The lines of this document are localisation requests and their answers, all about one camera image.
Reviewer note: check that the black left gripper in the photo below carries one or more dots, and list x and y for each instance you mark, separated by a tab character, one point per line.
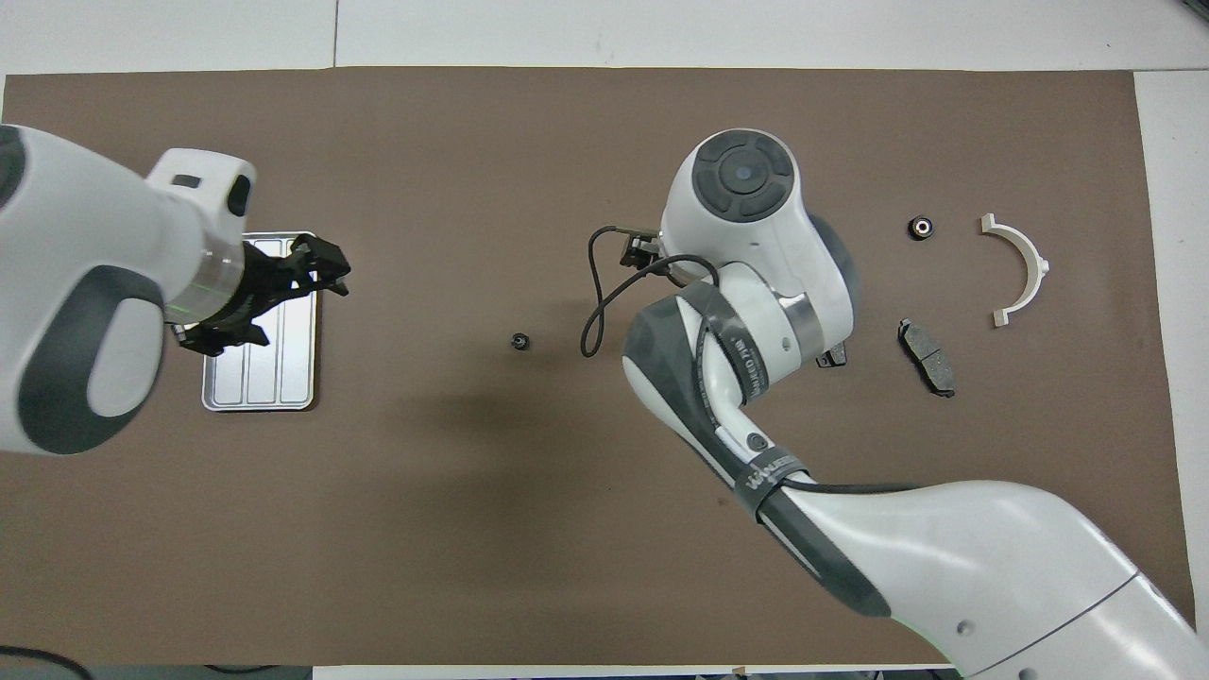
274	279

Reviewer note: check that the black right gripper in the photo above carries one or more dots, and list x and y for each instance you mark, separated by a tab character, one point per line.
639	251

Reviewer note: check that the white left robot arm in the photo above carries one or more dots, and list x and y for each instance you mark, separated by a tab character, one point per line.
76	283

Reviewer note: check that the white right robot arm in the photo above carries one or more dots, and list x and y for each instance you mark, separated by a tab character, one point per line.
945	567

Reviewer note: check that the silver metal tray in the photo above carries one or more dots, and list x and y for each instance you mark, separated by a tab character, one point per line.
283	368

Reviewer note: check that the dark grey rectangular brake pad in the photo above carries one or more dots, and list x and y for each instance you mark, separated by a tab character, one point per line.
835	357

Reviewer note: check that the brown table mat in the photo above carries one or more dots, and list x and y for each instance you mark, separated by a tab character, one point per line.
472	519

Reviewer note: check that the dark grey tapered brake pad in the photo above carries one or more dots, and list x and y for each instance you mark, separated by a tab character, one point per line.
928	357

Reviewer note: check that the white curved plastic bracket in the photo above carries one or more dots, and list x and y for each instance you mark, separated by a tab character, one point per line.
1034	264

